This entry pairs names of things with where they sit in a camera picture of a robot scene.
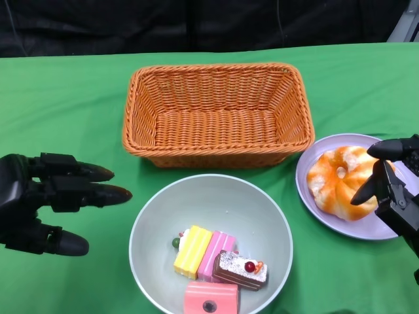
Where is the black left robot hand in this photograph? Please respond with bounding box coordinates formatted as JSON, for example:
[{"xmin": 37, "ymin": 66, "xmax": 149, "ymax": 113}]
[{"xmin": 0, "ymin": 152, "xmax": 134, "ymax": 258}]

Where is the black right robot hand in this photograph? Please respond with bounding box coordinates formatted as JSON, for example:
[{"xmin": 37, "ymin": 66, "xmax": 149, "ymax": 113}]
[{"xmin": 350, "ymin": 133, "xmax": 419, "ymax": 286}]

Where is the ring-shaped donut bread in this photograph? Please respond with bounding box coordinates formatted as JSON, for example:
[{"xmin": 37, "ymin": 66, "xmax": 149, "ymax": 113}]
[{"xmin": 306, "ymin": 146, "xmax": 381, "ymax": 222}]

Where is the pale grey bowl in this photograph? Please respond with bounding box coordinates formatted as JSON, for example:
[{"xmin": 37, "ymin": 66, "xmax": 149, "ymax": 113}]
[{"xmin": 128, "ymin": 173, "xmax": 295, "ymax": 314}]

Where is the white lavender plate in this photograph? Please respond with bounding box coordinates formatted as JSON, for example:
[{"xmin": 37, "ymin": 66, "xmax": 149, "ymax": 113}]
[{"xmin": 295, "ymin": 132, "xmax": 402, "ymax": 241}]

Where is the chocolate cake slice with cherry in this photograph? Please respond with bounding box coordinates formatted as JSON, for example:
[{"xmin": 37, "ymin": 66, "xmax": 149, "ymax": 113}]
[{"xmin": 211, "ymin": 250, "xmax": 269, "ymax": 292}]

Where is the yellow striped cake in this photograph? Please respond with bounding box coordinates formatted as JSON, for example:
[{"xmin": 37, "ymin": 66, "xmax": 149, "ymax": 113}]
[{"xmin": 172, "ymin": 224, "xmax": 215, "ymax": 281}]

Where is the orange wicker basket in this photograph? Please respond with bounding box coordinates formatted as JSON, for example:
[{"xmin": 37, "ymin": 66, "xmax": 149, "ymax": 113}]
[{"xmin": 122, "ymin": 62, "xmax": 316, "ymax": 169}]

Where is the pink cake with blueberry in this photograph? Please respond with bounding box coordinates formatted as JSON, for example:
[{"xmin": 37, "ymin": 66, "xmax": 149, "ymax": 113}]
[{"xmin": 184, "ymin": 283, "xmax": 240, "ymax": 314}]

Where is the black backdrop cloth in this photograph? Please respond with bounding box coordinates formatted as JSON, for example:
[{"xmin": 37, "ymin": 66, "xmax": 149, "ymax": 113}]
[{"xmin": 0, "ymin": 0, "xmax": 419, "ymax": 59}]

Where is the grey metal frame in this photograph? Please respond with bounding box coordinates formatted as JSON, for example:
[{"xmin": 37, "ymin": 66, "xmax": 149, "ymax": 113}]
[{"xmin": 386, "ymin": 0, "xmax": 419, "ymax": 43}]

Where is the thin hanging cable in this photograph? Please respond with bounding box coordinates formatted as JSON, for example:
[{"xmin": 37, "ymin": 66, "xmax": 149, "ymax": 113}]
[{"xmin": 274, "ymin": 0, "xmax": 284, "ymax": 45}]

